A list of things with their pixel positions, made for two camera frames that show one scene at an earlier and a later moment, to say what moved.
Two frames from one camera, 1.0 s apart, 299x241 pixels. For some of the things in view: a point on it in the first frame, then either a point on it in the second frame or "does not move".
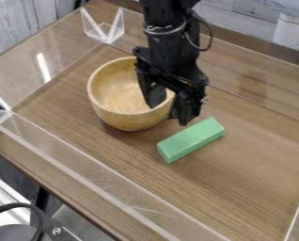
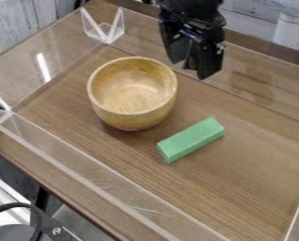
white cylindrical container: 292,29 does not move
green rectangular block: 186,140 does not move
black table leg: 42,199 does not move
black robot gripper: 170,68 → 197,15
